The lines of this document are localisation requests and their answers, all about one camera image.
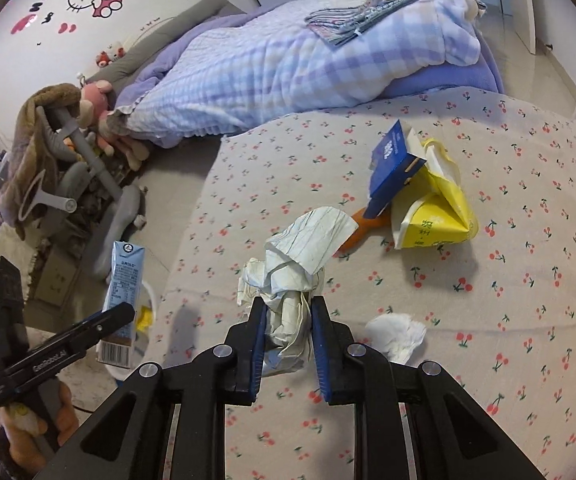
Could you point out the brown cardboard box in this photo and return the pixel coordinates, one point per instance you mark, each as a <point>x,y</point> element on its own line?
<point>57,277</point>

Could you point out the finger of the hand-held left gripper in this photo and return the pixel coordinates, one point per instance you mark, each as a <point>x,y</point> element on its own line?
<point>97,325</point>

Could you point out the blue checked quilt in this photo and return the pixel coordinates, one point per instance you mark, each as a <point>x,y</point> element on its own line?
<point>268,70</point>

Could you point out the folded striped cloth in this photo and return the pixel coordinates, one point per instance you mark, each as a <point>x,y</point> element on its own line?
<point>348,20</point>

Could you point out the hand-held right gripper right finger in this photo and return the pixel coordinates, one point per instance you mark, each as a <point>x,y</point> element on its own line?
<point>320,350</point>

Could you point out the white door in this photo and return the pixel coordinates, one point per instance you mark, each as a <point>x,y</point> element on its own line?
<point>525,5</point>

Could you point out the brown blanket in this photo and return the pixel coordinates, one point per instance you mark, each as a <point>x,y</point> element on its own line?
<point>27,160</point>

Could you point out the white spotted plastic bin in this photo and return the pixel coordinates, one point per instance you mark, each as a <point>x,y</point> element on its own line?
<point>150,296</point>

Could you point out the white cat plush toy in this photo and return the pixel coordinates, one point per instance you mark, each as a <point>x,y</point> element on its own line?
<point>110,54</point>

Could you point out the light blue milk carton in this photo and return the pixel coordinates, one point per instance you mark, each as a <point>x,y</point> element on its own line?
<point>125,280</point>

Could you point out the grey desk chair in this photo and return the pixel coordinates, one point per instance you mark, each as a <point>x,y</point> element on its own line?
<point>92,160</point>

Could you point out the small dark blue box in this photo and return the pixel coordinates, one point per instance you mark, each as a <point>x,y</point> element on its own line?
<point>390,170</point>

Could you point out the white paper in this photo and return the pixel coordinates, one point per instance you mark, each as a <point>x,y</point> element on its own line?
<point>293,260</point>

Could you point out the cream lace cloth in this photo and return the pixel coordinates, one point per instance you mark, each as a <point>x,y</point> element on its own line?
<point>67,310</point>

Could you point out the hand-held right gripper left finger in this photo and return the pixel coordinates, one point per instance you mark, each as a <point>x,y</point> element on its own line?
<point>260,345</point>

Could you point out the yellow drink carton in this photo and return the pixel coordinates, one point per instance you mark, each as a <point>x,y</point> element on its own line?
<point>438,215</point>

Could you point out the orange plastic piece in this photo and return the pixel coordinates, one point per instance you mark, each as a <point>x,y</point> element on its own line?
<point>363,227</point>

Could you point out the white tissue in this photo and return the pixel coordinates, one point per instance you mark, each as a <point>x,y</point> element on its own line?
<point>395,335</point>

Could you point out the long grey pillow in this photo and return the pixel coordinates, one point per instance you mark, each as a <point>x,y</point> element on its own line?
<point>167,30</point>

